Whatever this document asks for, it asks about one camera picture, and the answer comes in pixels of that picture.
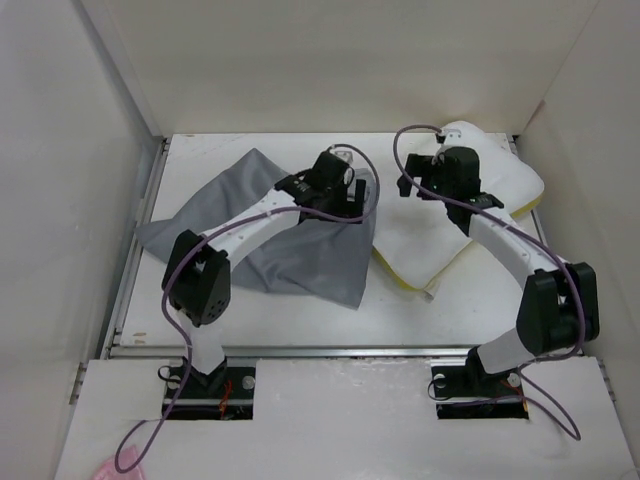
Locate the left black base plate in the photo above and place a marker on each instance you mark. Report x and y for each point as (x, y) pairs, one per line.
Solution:
(226, 395)

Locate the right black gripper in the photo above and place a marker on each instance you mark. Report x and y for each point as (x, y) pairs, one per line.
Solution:
(422, 166)

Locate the grey pillowcase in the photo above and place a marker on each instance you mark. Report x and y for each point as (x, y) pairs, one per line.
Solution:
(320, 258)

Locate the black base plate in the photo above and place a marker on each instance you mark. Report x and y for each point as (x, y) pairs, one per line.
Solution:
(461, 395)
(226, 395)

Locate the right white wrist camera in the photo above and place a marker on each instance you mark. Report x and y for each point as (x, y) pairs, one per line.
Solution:
(447, 137)

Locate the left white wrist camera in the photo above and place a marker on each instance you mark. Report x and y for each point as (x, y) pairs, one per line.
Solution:
(345, 155)

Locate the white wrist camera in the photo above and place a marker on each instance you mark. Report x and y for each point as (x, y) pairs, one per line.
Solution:
(345, 155)
(447, 137)

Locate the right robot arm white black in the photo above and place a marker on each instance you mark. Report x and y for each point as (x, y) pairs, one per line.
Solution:
(485, 220)

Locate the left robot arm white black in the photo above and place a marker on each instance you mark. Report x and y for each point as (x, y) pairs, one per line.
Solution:
(196, 287)

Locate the left aluminium rail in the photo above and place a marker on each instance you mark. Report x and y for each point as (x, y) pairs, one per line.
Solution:
(125, 277)

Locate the right aluminium rail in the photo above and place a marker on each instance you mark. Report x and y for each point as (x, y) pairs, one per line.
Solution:
(559, 305)

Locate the white pillow yellow edge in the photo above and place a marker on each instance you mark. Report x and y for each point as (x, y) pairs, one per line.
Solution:
(414, 241)

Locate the aluminium rail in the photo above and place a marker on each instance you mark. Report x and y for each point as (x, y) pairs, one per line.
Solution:
(125, 277)
(122, 352)
(559, 305)

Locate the front aluminium rail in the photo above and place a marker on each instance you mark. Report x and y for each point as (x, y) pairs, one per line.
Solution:
(122, 352)

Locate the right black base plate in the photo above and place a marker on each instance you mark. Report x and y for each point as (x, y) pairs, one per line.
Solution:
(461, 395)

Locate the pink plastic bag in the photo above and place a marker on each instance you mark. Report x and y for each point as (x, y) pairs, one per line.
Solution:
(107, 470)

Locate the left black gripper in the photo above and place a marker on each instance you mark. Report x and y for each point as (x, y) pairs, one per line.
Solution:
(347, 209)

